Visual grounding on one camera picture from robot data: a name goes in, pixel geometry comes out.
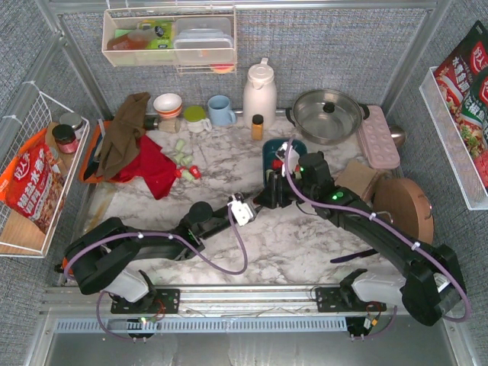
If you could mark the pink egg tray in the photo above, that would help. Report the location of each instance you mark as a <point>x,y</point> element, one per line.
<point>375,139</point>

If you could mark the white thermos jug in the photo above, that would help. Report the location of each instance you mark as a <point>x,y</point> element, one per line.
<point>260,94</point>

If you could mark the red capsule cluster one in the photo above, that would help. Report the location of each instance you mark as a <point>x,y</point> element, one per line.
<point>195,172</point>

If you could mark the dark lid jar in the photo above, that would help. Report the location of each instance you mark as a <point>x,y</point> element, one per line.
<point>65,138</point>

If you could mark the orange spice bottle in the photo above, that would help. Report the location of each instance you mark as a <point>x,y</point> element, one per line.
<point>257,127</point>

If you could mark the clear plastic containers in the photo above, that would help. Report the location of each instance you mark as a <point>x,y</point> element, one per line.
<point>200,41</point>

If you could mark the green capsule in cluster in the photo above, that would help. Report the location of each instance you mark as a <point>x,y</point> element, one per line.
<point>185,174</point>

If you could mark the round wooden board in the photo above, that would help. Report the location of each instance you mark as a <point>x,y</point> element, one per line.
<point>404,204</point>

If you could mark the red seasoning packet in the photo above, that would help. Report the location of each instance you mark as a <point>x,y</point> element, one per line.
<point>462,81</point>

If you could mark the teal storage basket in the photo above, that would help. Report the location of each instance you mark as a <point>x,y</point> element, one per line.
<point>270,148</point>

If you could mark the white wire basket left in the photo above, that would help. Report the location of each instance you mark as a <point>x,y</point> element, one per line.
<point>19,236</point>

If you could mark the green drink packet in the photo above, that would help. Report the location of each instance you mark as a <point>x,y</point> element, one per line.
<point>164,33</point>

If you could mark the red cloth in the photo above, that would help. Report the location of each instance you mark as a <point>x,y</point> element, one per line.
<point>155,168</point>

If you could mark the brown cloth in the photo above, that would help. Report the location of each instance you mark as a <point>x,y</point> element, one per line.
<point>120,145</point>

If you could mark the orange snack bag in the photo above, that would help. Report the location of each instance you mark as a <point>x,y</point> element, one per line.
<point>30,185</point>

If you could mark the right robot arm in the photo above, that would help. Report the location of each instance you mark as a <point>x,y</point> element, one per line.
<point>431,282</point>

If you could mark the green capsule pair left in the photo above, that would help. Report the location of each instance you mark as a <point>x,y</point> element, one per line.
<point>179,157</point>

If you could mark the white wire basket right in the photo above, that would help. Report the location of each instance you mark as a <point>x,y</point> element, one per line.
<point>466,175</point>

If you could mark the white wire basket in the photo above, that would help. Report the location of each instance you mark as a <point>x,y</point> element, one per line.
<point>19,236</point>
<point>466,175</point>

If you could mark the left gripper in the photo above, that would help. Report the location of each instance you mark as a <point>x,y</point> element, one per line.
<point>251,205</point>

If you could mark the steel ladle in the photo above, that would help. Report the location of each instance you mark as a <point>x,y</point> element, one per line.
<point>398,134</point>

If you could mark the cream wall rack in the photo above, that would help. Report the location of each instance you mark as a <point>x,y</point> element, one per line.
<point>125,45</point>

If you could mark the orange tray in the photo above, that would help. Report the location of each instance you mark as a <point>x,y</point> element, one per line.
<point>89,156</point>

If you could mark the blue mug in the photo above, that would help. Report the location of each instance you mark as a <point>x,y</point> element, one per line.
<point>220,111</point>

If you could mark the pepper grinder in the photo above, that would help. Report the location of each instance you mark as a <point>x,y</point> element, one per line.
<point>171,125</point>

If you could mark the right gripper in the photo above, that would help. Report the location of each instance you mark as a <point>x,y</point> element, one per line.
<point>280,182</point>

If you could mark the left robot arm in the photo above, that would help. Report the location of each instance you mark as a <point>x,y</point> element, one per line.
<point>98,261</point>

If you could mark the green capsule far left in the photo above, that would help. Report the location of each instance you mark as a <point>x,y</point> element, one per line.
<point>180,145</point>

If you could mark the purple knife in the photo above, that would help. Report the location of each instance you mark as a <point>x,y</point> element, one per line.
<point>347,258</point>

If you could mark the green lid cup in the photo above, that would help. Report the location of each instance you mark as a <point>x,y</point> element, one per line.
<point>196,119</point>

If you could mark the red capsule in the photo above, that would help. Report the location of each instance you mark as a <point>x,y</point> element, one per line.
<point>276,164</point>

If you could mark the steel pot with lid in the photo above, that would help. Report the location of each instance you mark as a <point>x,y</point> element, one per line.
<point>326,117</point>

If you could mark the white orange bowl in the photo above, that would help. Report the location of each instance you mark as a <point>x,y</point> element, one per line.
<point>168,105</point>

